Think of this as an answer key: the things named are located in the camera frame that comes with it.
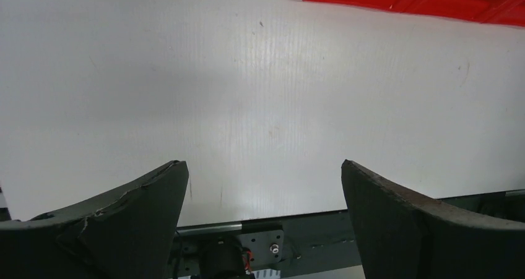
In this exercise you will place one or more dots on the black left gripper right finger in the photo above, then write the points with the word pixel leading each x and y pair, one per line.
pixel 401 233

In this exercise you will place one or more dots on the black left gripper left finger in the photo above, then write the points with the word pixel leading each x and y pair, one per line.
pixel 126 232

